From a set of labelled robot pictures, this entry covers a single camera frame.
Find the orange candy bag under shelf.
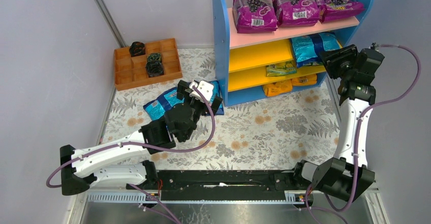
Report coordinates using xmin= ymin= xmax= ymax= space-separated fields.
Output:
xmin=291 ymin=74 xmax=317 ymax=86

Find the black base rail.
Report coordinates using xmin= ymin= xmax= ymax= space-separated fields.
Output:
xmin=137 ymin=170 xmax=310 ymax=202

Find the blue candy bag middle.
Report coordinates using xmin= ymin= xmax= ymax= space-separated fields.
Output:
xmin=143 ymin=87 xmax=184 ymax=120

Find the black tape roll front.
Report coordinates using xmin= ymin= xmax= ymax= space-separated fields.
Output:
xmin=145 ymin=61 xmax=164 ymax=78

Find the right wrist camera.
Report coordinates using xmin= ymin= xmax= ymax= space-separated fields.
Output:
xmin=370 ymin=42 xmax=379 ymax=51

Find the right purple candy bag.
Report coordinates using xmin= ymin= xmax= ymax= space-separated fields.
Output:
xmin=315 ymin=0 xmax=365 ymax=23

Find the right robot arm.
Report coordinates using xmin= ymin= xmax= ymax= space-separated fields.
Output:
xmin=293 ymin=45 xmax=384 ymax=202

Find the floral table mat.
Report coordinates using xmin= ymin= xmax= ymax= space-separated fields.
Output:
xmin=99 ymin=48 xmax=340 ymax=170

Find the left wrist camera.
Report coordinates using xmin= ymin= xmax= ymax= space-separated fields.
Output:
xmin=189 ymin=80 xmax=214 ymax=102

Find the left purple candy bag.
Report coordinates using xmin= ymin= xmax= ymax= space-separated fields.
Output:
xmin=232 ymin=0 xmax=278 ymax=34

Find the wooden compartment tray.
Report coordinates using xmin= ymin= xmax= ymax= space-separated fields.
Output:
xmin=114 ymin=38 xmax=182 ymax=91

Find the large blue candy bag front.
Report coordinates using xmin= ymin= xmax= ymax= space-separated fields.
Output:
xmin=291 ymin=32 xmax=341 ymax=68

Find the middle purple candy bag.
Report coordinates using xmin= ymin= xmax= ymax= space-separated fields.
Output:
xmin=272 ymin=0 xmax=320 ymax=27

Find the black tape roll back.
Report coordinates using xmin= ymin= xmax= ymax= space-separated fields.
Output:
xmin=129 ymin=41 xmax=146 ymax=57

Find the orange mango candy bag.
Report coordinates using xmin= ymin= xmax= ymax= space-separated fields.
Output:
xmin=262 ymin=79 xmax=293 ymax=97

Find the blue candy bag right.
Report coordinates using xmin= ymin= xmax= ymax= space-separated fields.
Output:
xmin=208 ymin=80 xmax=225 ymax=115

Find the yellow green Fox's candy bag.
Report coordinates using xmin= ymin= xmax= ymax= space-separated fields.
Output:
xmin=266 ymin=61 xmax=297 ymax=77

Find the blue shelf unit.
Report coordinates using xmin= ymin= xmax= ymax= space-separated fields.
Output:
xmin=212 ymin=0 xmax=374 ymax=107

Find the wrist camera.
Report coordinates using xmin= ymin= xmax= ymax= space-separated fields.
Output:
xmin=189 ymin=80 xmax=214 ymax=102
xmin=370 ymin=42 xmax=379 ymax=51

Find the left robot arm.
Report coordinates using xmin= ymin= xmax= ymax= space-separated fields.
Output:
xmin=56 ymin=80 xmax=222 ymax=196

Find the purple candy bag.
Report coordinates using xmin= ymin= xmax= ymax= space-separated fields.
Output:
xmin=272 ymin=0 xmax=320 ymax=27
xmin=315 ymin=0 xmax=365 ymax=23
xmin=232 ymin=0 xmax=278 ymax=34

